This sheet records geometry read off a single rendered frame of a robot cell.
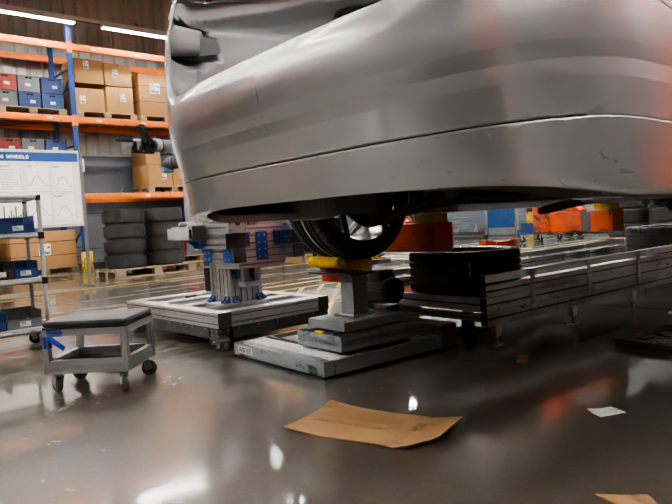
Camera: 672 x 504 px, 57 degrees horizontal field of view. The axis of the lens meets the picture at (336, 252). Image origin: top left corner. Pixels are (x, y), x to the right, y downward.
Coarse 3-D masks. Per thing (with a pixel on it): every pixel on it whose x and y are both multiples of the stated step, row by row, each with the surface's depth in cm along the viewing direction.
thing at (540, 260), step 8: (552, 248) 505; (560, 248) 518; (568, 248) 526; (576, 248) 534; (520, 256) 484; (528, 256) 493; (544, 256) 499; (552, 256) 506; (560, 256) 513; (568, 256) 523; (576, 256) 529; (584, 256) 537; (528, 264) 486; (536, 264) 492; (400, 272) 403; (408, 272) 407; (408, 280) 405
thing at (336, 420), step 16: (320, 416) 229; (336, 416) 228; (352, 416) 227; (368, 416) 226; (384, 416) 225; (400, 416) 224; (416, 416) 222; (304, 432) 214; (320, 432) 213; (336, 432) 212; (352, 432) 211; (368, 432) 209; (384, 432) 208; (400, 432) 207; (416, 432) 206; (432, 432) 201
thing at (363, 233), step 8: (392, 208) 330; (344, 216) 331; (344, 224) 331; (344, 232) 331; (360, 232) 337; (368, 232) 332; (376, 232) 326; (384, 232) 323; (352, 240) 309; (360, 240) 313; (368, 240) 316
